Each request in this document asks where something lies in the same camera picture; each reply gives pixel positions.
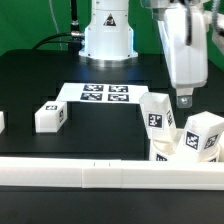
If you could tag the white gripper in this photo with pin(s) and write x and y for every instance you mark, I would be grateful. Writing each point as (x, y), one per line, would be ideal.
(185, 54)

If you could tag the paper sheet with markers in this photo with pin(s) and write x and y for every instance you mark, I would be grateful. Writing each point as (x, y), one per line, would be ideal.
(101, 93)

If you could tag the white left barrier rail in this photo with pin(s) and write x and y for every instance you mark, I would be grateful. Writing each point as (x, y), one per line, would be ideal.
(2, 122)

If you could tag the white barrier rail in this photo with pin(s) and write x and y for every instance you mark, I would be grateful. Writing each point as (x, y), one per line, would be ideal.
(2, 122)
(83, 173)

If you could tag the white front barrier rail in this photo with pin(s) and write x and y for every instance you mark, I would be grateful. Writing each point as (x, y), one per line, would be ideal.
(83, 173)

